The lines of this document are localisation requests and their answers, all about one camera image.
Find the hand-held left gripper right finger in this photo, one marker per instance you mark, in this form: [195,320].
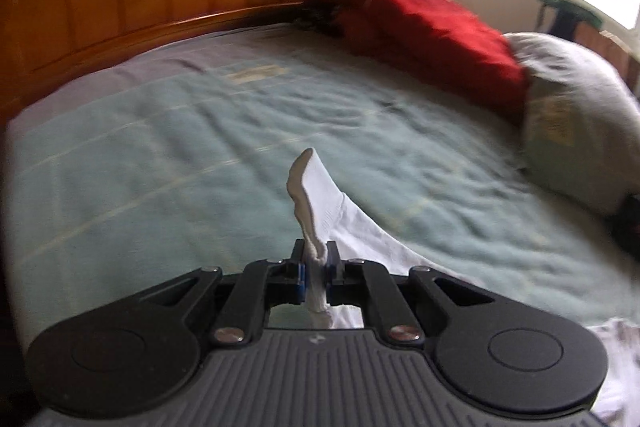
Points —
[330,279]

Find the brown cardboard box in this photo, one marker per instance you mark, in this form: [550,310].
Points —
[620,57]

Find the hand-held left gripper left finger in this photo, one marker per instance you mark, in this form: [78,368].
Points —
[301,279]

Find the red quilt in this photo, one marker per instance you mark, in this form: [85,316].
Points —
[425,27]

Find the green stool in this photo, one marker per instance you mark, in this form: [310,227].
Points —
[565,12]

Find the white printed sweatshirt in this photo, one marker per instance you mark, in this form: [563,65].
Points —
[320,197]

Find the grey pillow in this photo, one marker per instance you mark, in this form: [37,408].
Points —
[575,117]

